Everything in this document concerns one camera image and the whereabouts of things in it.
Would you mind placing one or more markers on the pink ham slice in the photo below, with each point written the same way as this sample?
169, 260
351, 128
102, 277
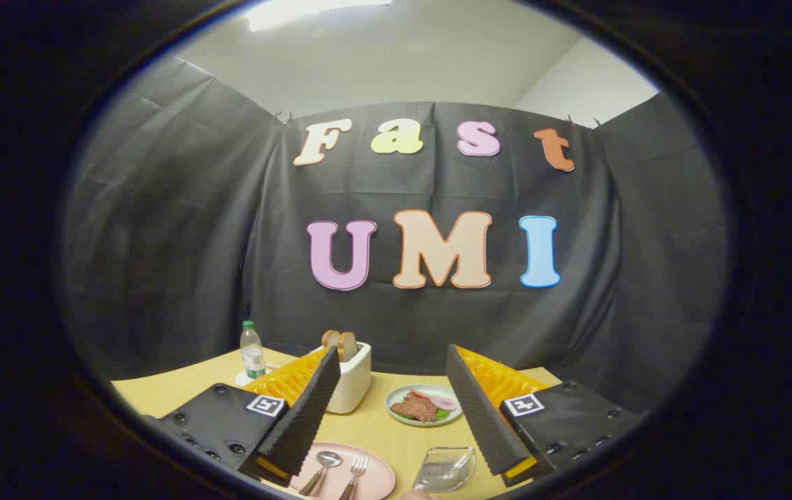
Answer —
445, 403

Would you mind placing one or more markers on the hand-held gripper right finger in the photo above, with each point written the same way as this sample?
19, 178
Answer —
482, 417

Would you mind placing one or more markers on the white square coaster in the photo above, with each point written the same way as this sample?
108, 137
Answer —
243, 379

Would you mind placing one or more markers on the pale green plate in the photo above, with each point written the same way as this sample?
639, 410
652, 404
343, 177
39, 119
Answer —
396, 413

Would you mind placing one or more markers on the brown meat slices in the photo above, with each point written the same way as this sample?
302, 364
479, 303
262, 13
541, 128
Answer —
418, 408

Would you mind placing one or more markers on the cream toaster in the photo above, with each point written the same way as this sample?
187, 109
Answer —
355, 382

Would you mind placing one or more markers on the ceiling light panel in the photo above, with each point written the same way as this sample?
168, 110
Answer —
312, 10

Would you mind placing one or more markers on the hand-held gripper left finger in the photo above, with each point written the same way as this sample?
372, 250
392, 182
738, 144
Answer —
309, 410

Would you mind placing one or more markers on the red tomato slice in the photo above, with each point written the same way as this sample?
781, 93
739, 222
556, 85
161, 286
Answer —
419, 394

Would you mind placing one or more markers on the clear plastic water bottle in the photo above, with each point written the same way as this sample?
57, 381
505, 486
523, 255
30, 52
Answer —
253, 351

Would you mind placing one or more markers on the pink plate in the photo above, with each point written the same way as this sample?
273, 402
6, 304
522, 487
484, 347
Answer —
378, 479

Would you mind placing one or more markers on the toasted bread slice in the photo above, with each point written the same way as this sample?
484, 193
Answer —
330, 338
348, 346

